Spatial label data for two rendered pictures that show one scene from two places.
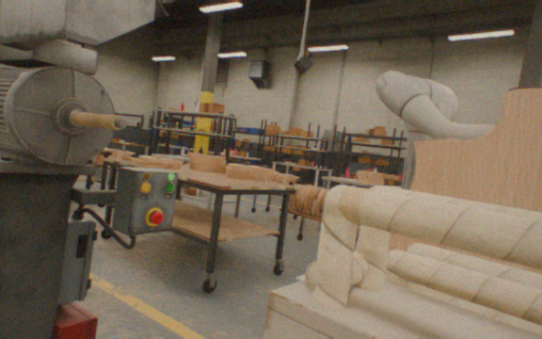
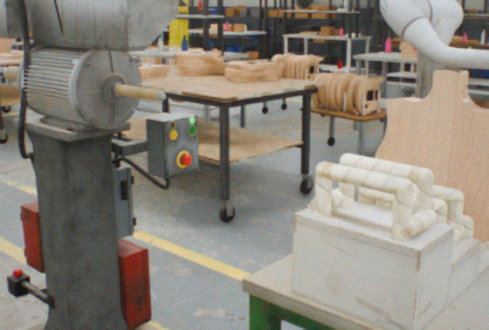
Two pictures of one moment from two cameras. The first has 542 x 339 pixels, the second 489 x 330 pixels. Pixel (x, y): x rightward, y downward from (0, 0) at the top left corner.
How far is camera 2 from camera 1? 0.77 m
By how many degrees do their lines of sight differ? 11
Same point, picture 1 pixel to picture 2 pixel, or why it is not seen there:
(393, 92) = (394, 17)
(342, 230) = (324, 183)
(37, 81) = (88, 66)
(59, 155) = (109, 121)
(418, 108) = (416, 33)
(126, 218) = (161, 164)
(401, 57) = not seen: outside the picture
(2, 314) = (85, 248)
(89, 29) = (141, 40)
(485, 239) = (373, 185)
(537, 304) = not seen: hidden behind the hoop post
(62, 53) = not seen: hidden behind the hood
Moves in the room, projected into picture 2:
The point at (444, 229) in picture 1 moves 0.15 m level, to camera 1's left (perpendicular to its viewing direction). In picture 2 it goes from (361, 182) to (277, 181)
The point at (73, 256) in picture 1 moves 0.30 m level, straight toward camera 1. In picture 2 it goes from (120, 199) to (136, 229)
